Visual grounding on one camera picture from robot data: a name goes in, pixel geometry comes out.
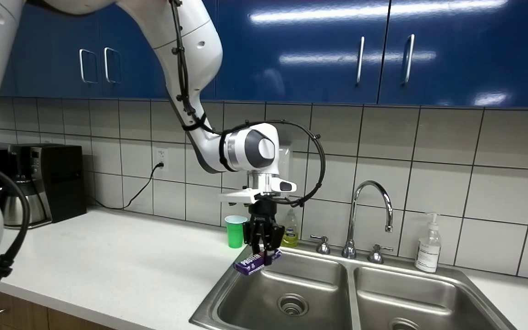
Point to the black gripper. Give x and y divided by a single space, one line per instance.
263 221

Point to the purple chocolate protein bar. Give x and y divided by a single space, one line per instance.
254 265

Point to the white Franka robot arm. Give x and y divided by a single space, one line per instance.
197 48

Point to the stainless steel double sink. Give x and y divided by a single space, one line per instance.
325 294

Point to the green plastic cup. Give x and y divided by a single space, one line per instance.
237 232

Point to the yellow dish soap bottle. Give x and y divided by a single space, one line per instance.
292 232

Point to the chrome faucet knob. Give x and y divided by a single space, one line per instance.
377 254
324 246

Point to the chrome gooseneck faucet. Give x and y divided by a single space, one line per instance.
353 221

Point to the clear pump soap bottle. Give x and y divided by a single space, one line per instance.
428 250

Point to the blue cabinet door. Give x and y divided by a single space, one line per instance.
313 56
137 67
478 56
50 67

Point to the black box appliance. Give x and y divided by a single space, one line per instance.
63 184

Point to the wooden base cabinet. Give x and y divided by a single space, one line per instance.
32 314

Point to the silver coffee carafe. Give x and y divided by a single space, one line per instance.
23 208

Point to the black coffee machine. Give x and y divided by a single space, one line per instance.
1 162

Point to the white wall power outlet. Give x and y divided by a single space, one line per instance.
160 164

